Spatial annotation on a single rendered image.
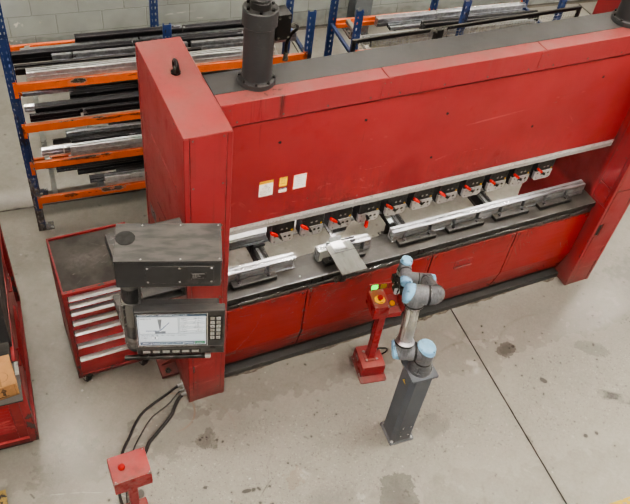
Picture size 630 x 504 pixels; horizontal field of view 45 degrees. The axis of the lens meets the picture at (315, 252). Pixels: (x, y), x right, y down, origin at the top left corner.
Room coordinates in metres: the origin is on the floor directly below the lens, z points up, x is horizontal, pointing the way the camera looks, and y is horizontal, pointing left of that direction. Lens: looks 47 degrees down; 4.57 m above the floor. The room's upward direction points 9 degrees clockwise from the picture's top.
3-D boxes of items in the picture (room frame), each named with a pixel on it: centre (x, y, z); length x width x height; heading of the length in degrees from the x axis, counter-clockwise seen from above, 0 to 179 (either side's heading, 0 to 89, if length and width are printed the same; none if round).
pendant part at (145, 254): (2.40, 0.69, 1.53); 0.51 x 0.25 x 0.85; 103
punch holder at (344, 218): (3.50, -0.11, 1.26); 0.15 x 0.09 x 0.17; 121
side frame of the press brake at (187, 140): (3.16, 0.80, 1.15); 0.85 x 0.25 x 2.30; 31
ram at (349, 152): (3.84, -0.69, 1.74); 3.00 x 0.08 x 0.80; 121
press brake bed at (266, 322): (3.80, -0.71, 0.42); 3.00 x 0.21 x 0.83; 121
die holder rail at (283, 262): (3.23, 0.34, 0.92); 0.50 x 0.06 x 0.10; 121
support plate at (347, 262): (3.38, -0.21, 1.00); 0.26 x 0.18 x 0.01; 31
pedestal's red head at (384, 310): (3.28, -0.51, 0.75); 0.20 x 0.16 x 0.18; 111
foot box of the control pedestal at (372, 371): (3.26, -0.52, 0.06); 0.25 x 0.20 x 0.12; 21
